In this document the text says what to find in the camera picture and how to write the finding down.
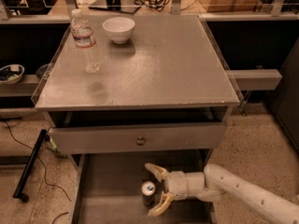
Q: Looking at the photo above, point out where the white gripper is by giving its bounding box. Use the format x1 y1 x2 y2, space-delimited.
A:
145 163 189 217

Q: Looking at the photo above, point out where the redbull can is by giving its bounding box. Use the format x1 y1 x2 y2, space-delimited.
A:
141 181 156 206

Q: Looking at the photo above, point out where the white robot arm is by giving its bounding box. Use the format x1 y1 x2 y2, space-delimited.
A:
145 163 299 224

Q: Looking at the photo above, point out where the round brass drawer knob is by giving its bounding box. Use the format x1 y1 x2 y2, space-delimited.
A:
136 136 146 146

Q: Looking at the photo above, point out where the grey top drawer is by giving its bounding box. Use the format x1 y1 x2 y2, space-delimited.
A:
50 122 227 154

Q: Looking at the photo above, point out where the grey open middle drawer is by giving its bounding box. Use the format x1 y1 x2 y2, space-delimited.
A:
68 150 217 224

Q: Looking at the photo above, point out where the grey drawer cabinet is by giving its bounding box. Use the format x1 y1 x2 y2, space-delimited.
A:
31 14 244 224

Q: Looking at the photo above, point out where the grey side shelf ledge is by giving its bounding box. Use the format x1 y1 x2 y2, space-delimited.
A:
227 69 282 91

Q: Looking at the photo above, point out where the black bar on floor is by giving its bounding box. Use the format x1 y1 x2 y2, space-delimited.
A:
13 130 47 203

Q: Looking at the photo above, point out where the white ceramic bowl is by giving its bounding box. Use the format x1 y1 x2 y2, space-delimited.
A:
103 17 135 44

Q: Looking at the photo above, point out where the dark glass bowl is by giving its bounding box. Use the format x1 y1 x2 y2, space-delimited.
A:
36 63 53 79

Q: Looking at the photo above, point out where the clear plastic water bottle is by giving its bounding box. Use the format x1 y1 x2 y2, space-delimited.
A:
70 8 100 74

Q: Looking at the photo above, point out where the bowl with small items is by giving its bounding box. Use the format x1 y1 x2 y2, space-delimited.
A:
0 64 24 84

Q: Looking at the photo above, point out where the black monitor stand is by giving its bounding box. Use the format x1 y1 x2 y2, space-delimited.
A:
89 0 140 14

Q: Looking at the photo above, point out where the black floor cable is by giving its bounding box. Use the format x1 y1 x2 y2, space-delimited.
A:
0 117 73 224

